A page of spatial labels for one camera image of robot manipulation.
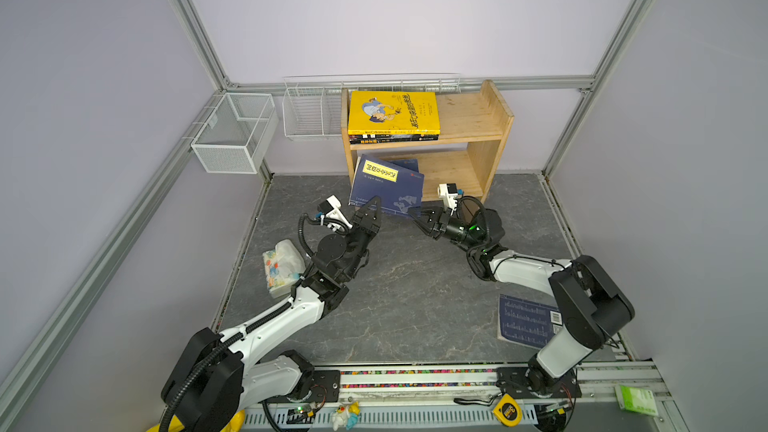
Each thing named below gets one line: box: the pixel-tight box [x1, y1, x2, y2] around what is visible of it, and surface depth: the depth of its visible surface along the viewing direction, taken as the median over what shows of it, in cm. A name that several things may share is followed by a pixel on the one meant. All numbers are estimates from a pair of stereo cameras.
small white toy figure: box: [331, 401, 361, 431], surface depth 69 cm
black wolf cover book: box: [349, 134, 440, 145], surface depth 69 cm
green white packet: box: [614, 384, 659, 416], surface depth 72 cm
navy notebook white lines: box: [499, 294, 563, 348], surface depth 84 cm
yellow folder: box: [348, 91, 441, 136], surface depth 70 cm
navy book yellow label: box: [349, 154, 425, 216], surface depth 75 cm
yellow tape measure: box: [492, 393, 523, 427], surface depth 70 cm
